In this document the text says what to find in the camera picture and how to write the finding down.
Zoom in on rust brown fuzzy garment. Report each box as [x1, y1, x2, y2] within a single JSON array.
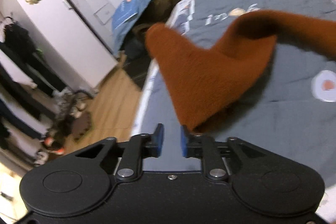
[[145, 10, 335, 133]]

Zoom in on clothes rack with dark clothes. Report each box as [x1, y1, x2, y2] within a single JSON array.
[[1, 18, 66, 165]]

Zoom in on shoes on floor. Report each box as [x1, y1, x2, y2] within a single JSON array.
[[34, 88, 95, 166]]

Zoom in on blue fabric bag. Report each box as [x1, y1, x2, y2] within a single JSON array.
[[111, 0, 152, 56]]

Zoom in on dark brown garment pile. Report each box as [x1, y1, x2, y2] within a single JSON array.
[[122, 0, 181, 61]]

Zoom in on white wardrobe with sticker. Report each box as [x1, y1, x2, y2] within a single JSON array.
[[1, 0, 117, 94]]

